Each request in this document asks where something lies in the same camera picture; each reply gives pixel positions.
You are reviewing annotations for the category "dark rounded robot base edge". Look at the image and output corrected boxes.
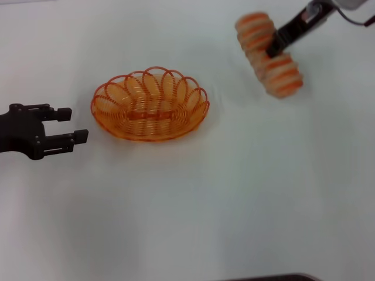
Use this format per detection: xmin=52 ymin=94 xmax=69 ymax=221
xmin=222 ymin=273 xmax=319 ymax=281

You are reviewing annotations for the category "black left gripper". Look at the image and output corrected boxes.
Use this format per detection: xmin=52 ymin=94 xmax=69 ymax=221
xmin=0 ymin=103 xmax=90 ymax=160

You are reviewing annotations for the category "orange wire basket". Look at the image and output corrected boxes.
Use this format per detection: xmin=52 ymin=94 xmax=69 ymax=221
xmin=91 ymin=66 xmax=211 ymax=143

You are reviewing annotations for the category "grey plug with dark cable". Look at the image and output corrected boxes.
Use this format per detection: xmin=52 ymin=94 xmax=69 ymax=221
xmin=333 ymin=5 xmax=375 ymax=29

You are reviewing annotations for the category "silver plug with short cable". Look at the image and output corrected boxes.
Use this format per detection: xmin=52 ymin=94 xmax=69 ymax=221
xmin=305 ymin=2 xmax=322 ymax=23

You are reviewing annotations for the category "orange striped bread loaf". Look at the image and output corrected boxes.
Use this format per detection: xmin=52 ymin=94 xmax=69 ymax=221
xmin=234 ymin=11 xmax=304 ymax=99

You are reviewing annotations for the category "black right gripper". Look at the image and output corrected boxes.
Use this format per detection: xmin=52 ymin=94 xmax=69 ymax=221
xmin=265 ymin=0 xmax=335 ymax=58

